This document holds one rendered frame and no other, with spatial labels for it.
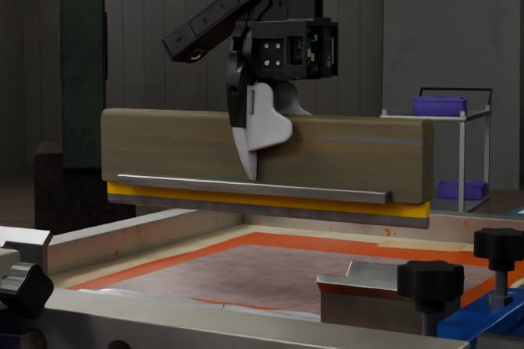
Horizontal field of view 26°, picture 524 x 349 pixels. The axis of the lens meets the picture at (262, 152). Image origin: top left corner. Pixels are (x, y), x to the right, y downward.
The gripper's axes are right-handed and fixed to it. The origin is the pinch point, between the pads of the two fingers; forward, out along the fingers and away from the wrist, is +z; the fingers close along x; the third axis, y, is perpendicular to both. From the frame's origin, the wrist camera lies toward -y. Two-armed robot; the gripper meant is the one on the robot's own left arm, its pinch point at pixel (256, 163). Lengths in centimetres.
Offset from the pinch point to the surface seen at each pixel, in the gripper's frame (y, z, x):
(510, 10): -232, -44, 866
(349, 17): -372, -40, 841
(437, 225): 3.5, 11.6, 41.8
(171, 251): -22.7, 13.5, 19.0
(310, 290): 2.4, 13.6, 7.0
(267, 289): -1.7, 13.6, 5.1
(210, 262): -14.5, 13.5, 14.7
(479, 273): 15.1, 13.7, 23.6
